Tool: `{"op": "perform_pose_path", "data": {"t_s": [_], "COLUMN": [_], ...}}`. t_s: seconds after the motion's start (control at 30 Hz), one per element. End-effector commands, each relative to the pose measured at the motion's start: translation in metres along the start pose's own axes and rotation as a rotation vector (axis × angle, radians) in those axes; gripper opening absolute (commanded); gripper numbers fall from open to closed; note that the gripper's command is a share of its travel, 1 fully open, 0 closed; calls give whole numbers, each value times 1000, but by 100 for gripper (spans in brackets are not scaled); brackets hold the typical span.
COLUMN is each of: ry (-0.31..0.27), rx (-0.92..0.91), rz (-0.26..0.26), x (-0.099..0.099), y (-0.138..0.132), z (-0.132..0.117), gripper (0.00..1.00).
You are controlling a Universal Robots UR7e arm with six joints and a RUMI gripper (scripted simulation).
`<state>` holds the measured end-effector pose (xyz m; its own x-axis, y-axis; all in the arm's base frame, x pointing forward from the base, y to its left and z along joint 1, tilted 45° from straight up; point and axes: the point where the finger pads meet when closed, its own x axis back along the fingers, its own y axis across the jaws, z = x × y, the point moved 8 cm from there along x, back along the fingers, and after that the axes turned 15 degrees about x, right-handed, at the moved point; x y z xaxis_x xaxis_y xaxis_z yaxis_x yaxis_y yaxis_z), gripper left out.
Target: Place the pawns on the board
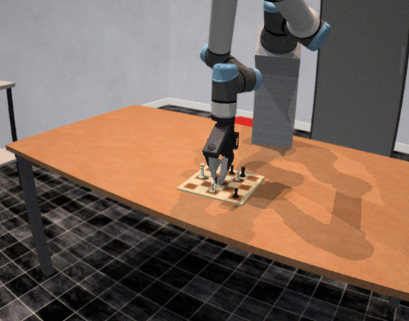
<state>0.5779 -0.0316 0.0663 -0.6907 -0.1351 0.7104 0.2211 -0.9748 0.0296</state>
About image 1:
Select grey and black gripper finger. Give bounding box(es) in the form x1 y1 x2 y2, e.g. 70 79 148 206
205 156 220 184
219 148 234 185

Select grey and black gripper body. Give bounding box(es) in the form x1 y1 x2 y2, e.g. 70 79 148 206
212 115 239 157

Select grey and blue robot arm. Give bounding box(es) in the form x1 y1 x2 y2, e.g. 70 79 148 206
200 0 331 158

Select chessboard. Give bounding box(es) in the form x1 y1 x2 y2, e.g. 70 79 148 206
177 165 264 206

